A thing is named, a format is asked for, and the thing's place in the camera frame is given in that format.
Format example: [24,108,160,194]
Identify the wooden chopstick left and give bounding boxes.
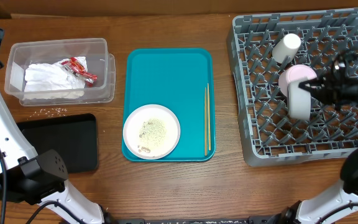
[204,88,208,156]

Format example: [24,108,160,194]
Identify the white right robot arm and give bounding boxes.
[268,49,358,223]

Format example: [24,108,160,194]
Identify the pale green cup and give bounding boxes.
[272,34,301,63]

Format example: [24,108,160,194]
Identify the large white dirty plate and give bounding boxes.
[123,104,181,160]

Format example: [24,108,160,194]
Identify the clear plastic waste bin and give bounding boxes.
[4,38,116,106]

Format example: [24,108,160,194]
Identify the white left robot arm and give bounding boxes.
[0,29,115,223]

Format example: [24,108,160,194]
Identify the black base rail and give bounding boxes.
[113,215,277,224]

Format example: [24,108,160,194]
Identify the red snack wrapper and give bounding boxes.
[60,57,98,85]

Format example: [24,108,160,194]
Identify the black plastic tray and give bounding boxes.
[17,113,99,174]

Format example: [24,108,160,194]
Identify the grey small saucer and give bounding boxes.
[287,79,311,120]

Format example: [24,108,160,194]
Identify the teal plastic serving tray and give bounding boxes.
[123,48,216,162]

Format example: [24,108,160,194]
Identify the pink plastic bowl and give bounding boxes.
[278,65,317,96]

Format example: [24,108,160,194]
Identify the white napkin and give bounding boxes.
[55,57,88,99]
[24,63,73,100]

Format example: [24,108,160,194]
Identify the grey dishwasher rack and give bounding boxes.
[227,8,358,166]

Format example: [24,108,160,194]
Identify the wooden chopstick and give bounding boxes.
[206,83,211,151]
[204,88,208,156]

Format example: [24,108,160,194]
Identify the wooden chopstick right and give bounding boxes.
[206,83,211,151]

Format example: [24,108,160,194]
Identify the scattered rice grains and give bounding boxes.
[27,107,68,120]

